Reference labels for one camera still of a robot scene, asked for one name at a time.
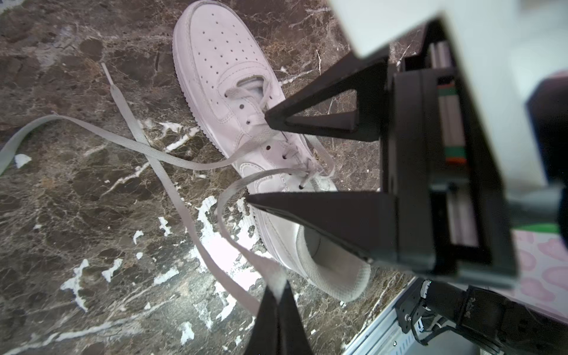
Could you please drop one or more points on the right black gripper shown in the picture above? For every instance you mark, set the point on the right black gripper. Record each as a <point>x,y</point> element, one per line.
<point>452,221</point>

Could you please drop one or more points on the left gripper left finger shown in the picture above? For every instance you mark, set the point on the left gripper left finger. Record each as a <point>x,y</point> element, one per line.
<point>265,336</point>

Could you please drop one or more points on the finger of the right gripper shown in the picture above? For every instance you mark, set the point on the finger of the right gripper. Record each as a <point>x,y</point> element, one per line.
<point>349,101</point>

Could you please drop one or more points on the white sneaker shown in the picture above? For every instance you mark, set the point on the white sneaker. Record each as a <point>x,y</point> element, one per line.
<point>229,85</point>

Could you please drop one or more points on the front aluminium rail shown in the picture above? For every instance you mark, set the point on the front aluminium rail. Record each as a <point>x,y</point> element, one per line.
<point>385,336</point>

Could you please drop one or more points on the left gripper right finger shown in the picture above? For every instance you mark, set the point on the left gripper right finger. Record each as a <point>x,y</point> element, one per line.
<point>292,338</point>

